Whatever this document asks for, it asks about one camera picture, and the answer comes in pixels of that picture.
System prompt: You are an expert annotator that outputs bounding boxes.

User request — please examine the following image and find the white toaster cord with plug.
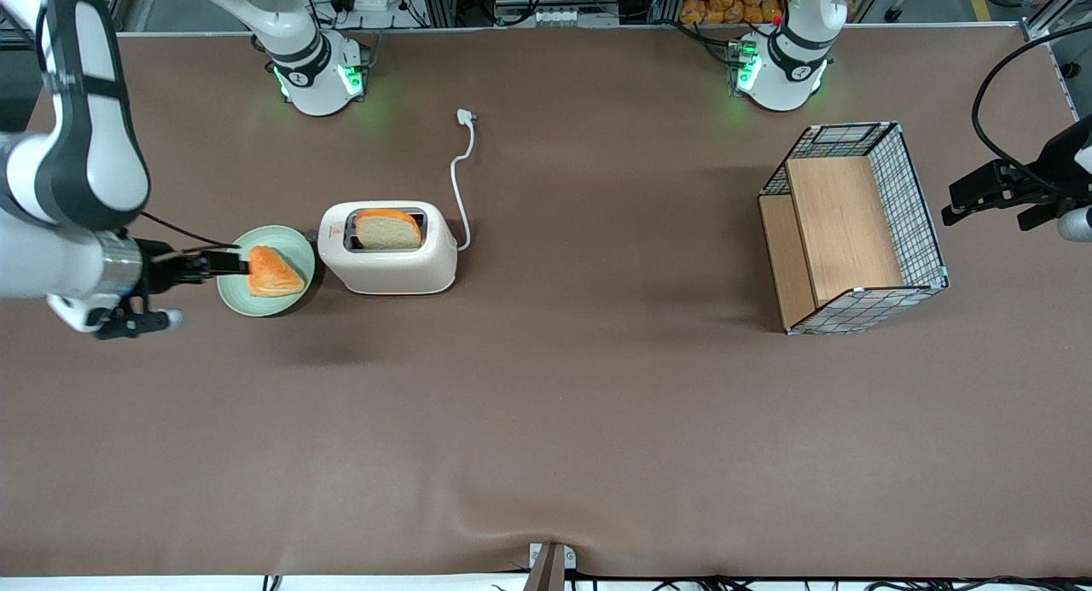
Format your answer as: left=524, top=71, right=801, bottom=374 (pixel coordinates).
left=450, top=107, right=479, bottom=252

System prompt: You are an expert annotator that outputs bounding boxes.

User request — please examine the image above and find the black wire grid basket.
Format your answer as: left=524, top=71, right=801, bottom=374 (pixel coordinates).
left=758, top=121, right=950, bottom=337

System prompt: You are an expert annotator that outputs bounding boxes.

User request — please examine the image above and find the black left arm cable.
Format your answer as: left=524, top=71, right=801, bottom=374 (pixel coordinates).
left=972, top=22, right=1092, bottom=193

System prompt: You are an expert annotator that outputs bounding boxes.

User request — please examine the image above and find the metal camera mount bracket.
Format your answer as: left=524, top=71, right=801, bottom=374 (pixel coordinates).
left=522, top=542, right=578, bottom=591

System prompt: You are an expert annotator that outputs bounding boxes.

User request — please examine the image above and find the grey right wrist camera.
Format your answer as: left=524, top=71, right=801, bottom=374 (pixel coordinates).
left=92, top=304, right=185, bottom=342

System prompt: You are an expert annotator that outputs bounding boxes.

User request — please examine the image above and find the white two-slot toaster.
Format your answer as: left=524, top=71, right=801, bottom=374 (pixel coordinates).
left=317, top=200, right=460, bottom=296

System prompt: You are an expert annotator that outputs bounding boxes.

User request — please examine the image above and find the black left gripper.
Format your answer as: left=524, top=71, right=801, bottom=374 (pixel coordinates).
left=942, top=116, right=1092, bottom=232

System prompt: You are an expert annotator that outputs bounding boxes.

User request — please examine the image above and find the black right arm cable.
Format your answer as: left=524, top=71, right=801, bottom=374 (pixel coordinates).
left=140, top=210, right=241, bottom=251

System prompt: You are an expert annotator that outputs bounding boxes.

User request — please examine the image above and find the wooden two-step shelf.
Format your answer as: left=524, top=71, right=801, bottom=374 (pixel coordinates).
left=758, top=155, right=906, bottom=330

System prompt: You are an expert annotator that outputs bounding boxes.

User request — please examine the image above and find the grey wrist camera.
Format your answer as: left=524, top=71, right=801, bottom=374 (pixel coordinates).
left=1057, top=204, right=1092, bottom=243
left=92, top=304, right=185, bottom=342

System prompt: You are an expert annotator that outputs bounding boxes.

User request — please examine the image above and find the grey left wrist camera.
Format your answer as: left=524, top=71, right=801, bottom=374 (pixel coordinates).
left=1057, top=204, right=1092, bottom=243

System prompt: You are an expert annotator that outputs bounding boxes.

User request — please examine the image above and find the orange triangular pastry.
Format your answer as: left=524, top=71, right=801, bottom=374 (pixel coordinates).
left=246, top=246, right=306, bottom=298

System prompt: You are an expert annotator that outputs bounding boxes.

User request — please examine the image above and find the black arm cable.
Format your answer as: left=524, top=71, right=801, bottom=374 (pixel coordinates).
left=972, top=22, right=1092, bottom=193
left=140, top=210, right=241, bottom=251

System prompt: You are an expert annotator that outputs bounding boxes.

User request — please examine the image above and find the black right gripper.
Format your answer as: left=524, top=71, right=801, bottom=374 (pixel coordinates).
left=135, top=238, right=251, bottom=297

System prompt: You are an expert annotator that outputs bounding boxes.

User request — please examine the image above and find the pale green round plate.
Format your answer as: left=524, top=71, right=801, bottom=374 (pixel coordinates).
left=216, top=225, right=317, bottom=318

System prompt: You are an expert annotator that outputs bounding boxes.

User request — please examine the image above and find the bread slice with brown crust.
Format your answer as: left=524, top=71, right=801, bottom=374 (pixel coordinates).
left=354, top=209, right=424, bottom=252

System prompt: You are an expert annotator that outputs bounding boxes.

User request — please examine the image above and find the bag of bread rolls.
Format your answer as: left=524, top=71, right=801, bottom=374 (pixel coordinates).
left=679, top=0, right=856, bottom=26

